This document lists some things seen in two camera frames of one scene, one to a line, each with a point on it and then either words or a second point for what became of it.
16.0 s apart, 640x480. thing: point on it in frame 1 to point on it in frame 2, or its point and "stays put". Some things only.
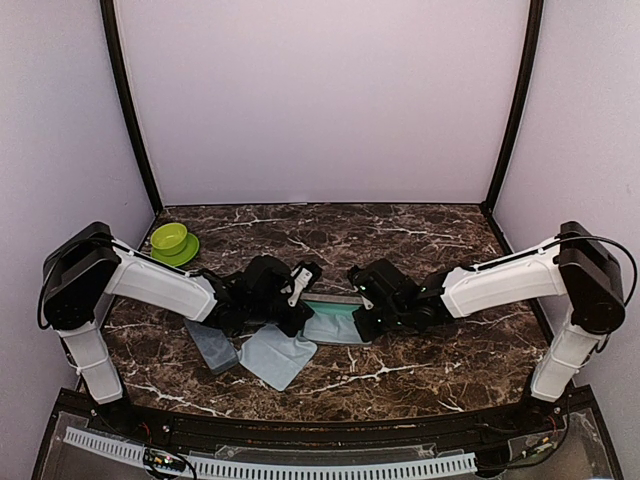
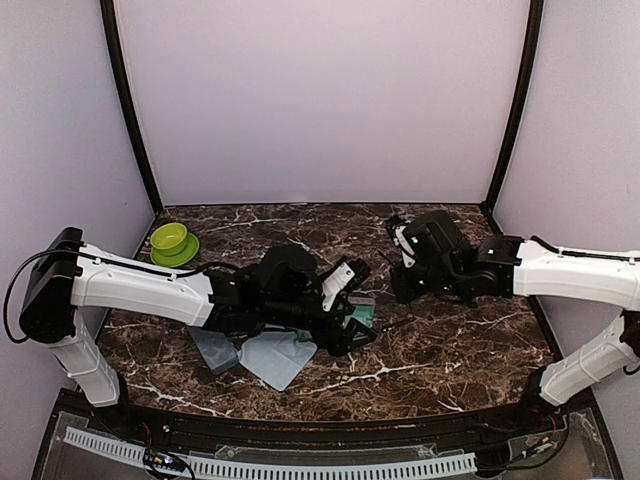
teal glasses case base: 217,352 stays put
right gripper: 367,331 to 405,292
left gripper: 304,312 to 341,346
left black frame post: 108,12 stays put
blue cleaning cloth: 275,356 stays put
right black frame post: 536,8 stays put
